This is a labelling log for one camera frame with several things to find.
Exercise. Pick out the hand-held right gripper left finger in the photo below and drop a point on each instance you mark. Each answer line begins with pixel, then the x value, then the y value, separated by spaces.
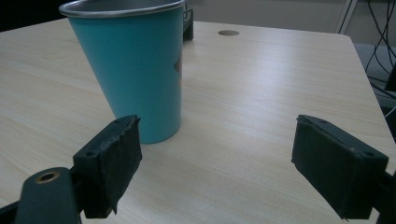
pixel 109 161

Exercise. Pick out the black bracket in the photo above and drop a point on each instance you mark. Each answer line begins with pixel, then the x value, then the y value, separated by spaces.
pixel 188 28

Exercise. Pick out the white metal stand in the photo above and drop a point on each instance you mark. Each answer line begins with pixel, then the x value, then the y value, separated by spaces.
pixel 346 15

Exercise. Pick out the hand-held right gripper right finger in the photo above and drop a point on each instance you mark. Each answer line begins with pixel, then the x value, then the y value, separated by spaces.
pixel 330 161

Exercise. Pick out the blue metal cup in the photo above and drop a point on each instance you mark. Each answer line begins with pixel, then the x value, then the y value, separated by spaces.
pixel 137 71

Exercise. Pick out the round brown table grommet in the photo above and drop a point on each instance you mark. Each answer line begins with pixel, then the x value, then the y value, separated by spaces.
pixel 228 32

